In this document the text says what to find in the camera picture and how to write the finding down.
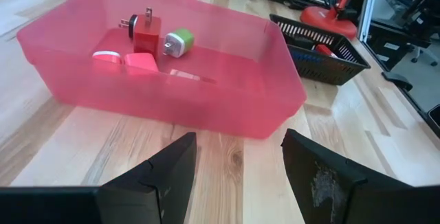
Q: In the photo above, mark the red desk lamp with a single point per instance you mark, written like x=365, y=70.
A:
x=326, y=19

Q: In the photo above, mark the red wall charger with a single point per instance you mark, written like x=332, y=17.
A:
x=106, y=59
x=141, y=62

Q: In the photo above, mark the black round wall charger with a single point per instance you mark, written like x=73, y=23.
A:
x=132, y=28

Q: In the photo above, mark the green white wall charger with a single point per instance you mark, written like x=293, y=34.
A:
x=184, y=39

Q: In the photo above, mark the pink translucent plastic bin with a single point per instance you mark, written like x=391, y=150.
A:
x=223, y=107

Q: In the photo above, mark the white metal post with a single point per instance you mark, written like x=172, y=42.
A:
x=367, y=14

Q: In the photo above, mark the black slotted plastic basket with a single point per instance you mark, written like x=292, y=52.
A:
x=330, y=71

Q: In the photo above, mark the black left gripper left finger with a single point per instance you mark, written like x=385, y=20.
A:
x=161, y=189

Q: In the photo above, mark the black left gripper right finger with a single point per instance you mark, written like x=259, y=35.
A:
x=330, y=189

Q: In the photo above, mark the red charger with prongs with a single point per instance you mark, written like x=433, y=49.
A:
x=148, y=37

